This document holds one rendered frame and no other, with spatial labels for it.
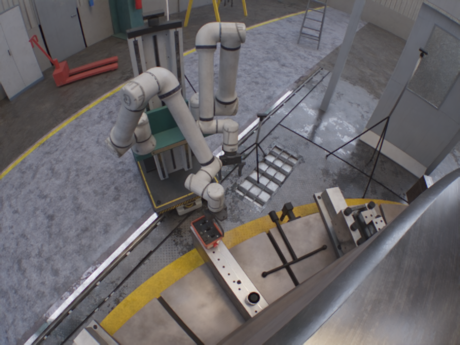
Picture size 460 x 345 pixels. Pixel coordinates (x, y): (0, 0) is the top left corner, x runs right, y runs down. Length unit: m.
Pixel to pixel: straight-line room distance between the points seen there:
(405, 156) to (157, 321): 3.86
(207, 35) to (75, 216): 2.35
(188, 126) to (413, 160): 3.58
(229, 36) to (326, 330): 1.29
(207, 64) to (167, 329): 1.82
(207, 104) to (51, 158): 2.81
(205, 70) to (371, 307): 1.27
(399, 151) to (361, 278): 3.59
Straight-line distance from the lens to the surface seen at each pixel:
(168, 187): 2.33
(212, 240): 1.53
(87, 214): 2.86
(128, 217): 2.64
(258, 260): 2.03
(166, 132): 1.88
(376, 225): 1.93
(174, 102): 1.14
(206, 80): 1.37
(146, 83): 1.04
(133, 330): 2.02
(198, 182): 1.24
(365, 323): 0.55
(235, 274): 1.59
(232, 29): 1.34
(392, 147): 4.03
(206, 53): 1.35
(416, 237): 0.71
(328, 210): 2.34
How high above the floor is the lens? 2.23
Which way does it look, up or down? 53 degrees down
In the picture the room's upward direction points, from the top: 6 degrees clockwise
